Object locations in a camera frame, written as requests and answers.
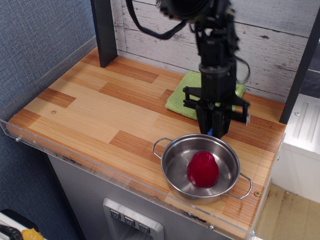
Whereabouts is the grey toy fridge cabinet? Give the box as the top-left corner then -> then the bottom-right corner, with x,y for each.
47,153 -> 241,240

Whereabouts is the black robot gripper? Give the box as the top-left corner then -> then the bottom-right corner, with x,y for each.
183,27 -> 250,139

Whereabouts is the silver dispenser button panel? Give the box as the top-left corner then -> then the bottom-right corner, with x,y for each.
103,198 -> 165,240

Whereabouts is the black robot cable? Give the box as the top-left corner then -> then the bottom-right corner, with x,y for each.
124,0 -> 187,40

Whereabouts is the white grooved side unit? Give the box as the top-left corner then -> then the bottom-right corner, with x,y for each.
270,94 -> 320,203

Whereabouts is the black right vertical post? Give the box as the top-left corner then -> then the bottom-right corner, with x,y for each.
279,10 -> 320,124

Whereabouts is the blue handled metal spoon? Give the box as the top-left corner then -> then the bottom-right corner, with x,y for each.
207,128 -> 214,136

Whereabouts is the black vertical post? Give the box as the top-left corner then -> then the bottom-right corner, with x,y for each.
279,10 -> 320,124
90,0 -> 118,68

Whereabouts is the black left vertical post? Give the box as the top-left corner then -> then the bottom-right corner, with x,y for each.
90,0 -> 118,68

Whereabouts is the green cloth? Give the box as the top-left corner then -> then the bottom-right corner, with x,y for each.
164,70 -> 246,121

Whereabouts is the clear acrylic table guard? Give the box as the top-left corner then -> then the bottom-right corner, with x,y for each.
3,49 -> 285,240

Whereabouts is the silver metal pot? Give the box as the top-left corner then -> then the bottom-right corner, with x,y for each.
155,134 -> 253,205

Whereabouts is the red plastic pepper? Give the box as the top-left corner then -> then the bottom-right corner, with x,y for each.
187,151 -> 220,188

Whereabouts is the black and yellow object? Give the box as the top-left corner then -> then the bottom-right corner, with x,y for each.
0,224 -> 45,240

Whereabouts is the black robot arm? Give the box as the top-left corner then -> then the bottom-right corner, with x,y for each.
157,0 -> 250,139

